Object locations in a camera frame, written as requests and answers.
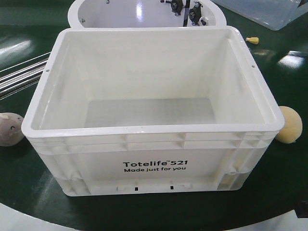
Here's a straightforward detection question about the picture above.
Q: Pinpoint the clear plastic bin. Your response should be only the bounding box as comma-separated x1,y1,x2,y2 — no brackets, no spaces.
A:
213,0,308,31

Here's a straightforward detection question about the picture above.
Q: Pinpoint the pinkish grey plush ball toy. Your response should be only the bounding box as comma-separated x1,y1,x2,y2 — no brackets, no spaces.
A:
0,113,24,147

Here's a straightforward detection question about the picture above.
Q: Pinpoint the white plastic tote box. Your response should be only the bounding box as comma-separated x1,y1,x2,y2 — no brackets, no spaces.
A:
21,26,284,196

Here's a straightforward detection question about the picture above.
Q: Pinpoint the small yellow bulb object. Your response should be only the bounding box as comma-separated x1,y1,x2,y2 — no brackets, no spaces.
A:
245,37,259,45

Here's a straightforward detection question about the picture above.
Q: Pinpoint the yellow plush ball toy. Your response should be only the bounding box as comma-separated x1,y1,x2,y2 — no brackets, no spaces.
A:
275,106,303,144

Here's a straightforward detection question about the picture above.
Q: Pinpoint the metal rods bundle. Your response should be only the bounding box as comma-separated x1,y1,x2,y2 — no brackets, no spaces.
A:
0,52,51,100

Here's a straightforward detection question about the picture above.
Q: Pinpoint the white round hub housing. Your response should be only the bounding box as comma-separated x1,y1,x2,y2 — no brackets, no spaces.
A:
67,0,227,29

